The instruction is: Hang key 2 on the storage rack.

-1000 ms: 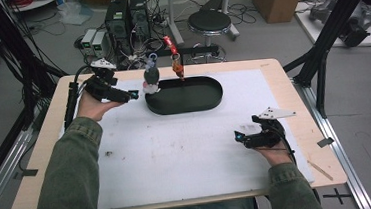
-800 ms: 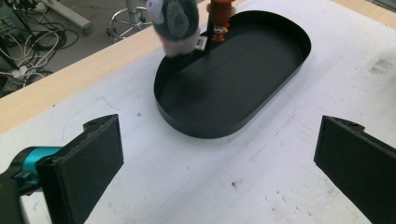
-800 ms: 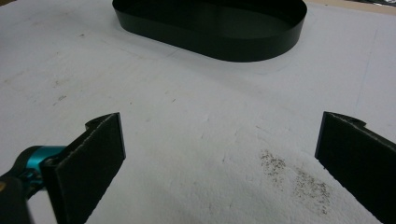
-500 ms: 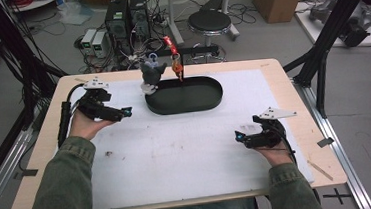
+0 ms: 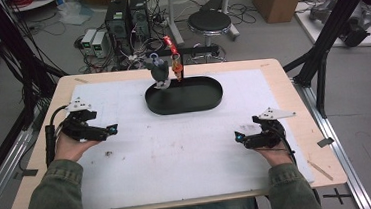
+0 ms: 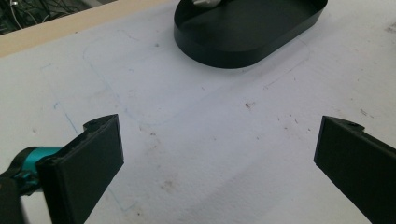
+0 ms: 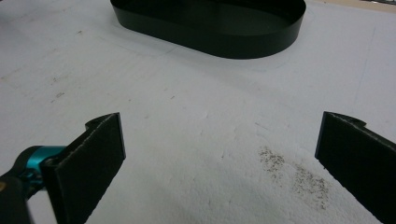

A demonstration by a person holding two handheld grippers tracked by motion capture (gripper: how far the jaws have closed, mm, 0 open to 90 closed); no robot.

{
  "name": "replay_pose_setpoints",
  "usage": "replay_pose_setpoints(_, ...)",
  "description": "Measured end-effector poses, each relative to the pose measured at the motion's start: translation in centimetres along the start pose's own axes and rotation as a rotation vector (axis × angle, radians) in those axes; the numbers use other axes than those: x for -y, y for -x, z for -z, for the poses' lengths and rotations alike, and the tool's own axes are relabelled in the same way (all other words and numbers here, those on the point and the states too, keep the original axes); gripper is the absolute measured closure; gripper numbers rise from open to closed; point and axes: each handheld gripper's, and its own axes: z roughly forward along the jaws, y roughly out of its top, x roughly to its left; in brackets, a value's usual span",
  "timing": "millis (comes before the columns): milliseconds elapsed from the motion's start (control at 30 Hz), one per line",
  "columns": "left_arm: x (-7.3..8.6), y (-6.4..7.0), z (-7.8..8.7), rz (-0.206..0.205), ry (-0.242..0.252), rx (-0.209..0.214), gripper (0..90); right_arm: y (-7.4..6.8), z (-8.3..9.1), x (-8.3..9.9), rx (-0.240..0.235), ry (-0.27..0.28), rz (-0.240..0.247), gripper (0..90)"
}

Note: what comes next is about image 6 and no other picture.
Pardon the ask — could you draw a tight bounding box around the black oval metal tray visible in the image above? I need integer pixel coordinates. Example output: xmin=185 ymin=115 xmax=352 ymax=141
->
xmin=173 ymin=0 xmax=329 ymax=69

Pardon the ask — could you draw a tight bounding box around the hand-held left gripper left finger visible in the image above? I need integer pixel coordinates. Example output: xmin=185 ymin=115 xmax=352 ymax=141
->
xmin=36 ymin=114 xmax=124 ymax=224

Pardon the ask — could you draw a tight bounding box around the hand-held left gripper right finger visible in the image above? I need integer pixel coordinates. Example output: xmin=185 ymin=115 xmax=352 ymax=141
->
xmin=313 ymin=115 xmax=396 ymax=224

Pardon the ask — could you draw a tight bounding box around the silver metal object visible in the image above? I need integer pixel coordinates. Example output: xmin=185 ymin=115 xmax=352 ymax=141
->
xmin=191 ymin=0 xmax=224 ymax=8

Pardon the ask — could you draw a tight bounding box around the tangle of black cables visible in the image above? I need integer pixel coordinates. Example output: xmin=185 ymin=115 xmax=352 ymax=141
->
xmin=0 ymin=0 xmax=118 ymax=35

